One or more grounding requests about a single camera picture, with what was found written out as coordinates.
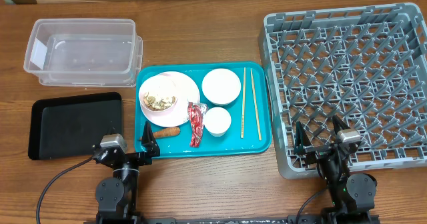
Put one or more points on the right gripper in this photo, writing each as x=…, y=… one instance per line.
x=303, y=146

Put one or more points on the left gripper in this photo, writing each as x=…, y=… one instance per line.
x=151, y=150

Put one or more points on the rice and food scraps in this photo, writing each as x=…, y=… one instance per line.
x=157, y=102

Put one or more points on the pink bowl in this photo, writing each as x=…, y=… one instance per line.
x=159, y=84

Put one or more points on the red foil wrapper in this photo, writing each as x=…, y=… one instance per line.
x=196, y=113

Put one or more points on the pink plate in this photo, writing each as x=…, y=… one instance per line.
x=184, y=89

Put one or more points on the small white cup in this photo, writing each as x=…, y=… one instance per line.
x=217, y=121

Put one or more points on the large white bowl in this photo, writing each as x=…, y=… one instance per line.
x=221, y=86

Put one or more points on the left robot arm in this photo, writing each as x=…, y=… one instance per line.
x=117, y=195

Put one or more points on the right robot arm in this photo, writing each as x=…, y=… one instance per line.
x=352, y=194

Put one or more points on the grey dishwasher rack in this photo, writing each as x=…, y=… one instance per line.
x=367, y=65

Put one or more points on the orange carrot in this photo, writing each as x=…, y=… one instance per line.
x=164, y=133

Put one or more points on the teal serving tray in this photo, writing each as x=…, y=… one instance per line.
x=231, y=142

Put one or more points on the right wooden chopstick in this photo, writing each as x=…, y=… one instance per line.
x=255, y=106

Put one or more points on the wooden chopstick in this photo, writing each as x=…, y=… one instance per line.
x=255, y=106
x=243, y=103

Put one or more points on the left wooden chopstick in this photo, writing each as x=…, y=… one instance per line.
x=243, y=103

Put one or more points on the black tray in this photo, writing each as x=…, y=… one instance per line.
x=71, y=126

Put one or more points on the clear plastic bin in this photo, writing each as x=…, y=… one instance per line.
x=87, y=52

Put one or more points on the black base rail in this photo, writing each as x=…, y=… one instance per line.
x=290, y=219

